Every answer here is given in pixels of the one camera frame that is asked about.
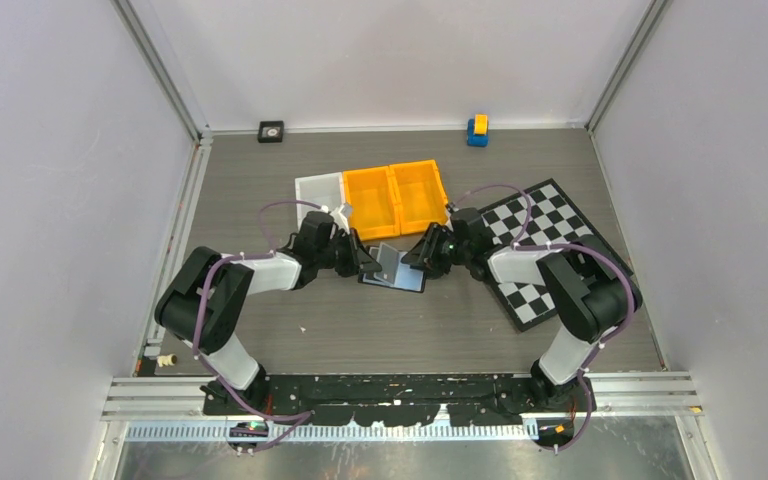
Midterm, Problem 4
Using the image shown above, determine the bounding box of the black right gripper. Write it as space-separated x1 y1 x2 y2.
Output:
401 222 472 276

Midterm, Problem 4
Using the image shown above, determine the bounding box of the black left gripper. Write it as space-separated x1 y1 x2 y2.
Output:
315 227 380 278

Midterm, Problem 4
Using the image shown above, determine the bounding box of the dark grey credit card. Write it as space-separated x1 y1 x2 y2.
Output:
374 243 400 285

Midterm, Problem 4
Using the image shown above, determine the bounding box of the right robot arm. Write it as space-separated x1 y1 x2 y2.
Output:
402 208 643 411

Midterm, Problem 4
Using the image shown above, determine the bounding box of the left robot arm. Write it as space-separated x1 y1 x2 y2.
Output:
154 210 382 414

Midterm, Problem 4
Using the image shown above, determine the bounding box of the orange plastic bin left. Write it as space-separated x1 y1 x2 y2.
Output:
343 166 401 241

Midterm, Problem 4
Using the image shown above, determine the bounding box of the orange plastic bin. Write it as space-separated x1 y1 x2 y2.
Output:
390 159 449 235
343 166 401 241

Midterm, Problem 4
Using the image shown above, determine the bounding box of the orange plastic bin right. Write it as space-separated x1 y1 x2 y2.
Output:
390 159 449 235

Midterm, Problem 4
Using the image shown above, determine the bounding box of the white plastic bin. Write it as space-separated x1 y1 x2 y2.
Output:
294 172 347 226

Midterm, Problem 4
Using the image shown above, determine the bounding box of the black white checkerboard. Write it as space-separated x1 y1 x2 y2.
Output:
476 178 634 333

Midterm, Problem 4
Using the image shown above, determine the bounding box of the blue toy car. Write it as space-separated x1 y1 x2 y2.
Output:
466 118 489 147

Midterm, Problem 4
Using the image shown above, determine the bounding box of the yellow toy block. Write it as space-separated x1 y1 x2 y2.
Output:
473 114 488 136

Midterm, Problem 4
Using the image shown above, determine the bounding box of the small black square box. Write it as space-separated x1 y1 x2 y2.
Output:
257 120 285 144

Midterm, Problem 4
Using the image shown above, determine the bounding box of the small beige plastic piece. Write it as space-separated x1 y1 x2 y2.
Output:
155 354 177 368

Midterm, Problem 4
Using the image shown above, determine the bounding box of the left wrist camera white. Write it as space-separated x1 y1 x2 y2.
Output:
329 203 353 233

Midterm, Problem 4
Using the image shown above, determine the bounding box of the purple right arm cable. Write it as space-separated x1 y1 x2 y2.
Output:
448 184 637 454

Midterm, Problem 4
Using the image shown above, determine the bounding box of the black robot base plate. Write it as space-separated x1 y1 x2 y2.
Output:
201 373 595 427

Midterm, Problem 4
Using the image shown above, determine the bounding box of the aluminium frame rail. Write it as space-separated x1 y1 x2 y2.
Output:
102 372 703 447

